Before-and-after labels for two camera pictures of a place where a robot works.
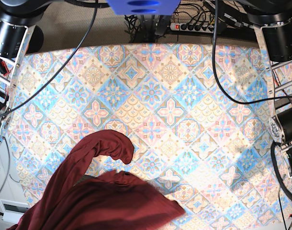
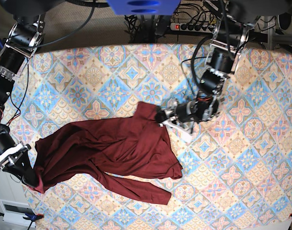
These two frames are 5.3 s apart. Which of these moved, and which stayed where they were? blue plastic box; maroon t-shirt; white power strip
Moved: maroon t-shirt
Stayed: blue plastic box; white power strip
